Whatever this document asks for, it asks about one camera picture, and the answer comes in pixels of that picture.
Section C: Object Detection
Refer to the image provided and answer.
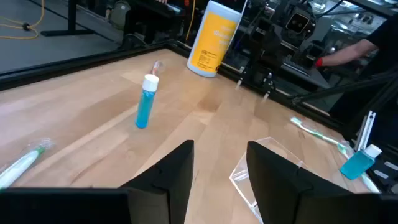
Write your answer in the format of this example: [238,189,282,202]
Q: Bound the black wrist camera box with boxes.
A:
[284,11,312,35]

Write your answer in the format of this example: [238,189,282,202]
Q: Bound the hanging yellow cable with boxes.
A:
[185,0,197,42]

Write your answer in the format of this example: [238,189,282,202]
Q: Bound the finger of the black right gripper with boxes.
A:
[262,73,275,102]
[235,67,248,91]

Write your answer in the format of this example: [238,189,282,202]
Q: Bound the yellow disinfecting wipes canister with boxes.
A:
[186,0,243,78]

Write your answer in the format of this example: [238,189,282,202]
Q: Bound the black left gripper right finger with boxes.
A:
[246,141,354,224]

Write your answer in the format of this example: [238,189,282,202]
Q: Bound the green toothbrush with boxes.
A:
[290,116,382,194]
[0,138,55,190]

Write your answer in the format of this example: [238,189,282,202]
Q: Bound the black keyboard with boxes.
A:
[281,54,315,77]

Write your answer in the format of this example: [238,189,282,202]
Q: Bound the person's forearm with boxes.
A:
[314,39,379,68]

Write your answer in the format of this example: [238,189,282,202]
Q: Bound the person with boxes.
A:
[329,14,398,138]

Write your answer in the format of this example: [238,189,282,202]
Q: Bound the clear acrylic organizer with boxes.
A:
[229,136,308,224]

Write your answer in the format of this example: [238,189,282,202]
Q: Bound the blue mouthwash bottle white cap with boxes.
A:
[134,73,160,129]
[338,144,383,181]

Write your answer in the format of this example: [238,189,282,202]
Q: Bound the black aluminium table frame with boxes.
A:
[0,39,355,138]

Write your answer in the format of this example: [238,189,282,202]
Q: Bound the black desk leg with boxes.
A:
[40,0,96,38]

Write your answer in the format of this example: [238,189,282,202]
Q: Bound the orange toothbrush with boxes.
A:
[150,60,165,77]

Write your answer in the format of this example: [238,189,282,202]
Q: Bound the yellow cable on floor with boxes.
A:
[0,0,46,40]

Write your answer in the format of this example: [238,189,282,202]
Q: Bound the white metal bracket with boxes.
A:
[354,110,377,153]

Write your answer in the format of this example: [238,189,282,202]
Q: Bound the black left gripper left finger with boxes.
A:
[119,139,195,224]

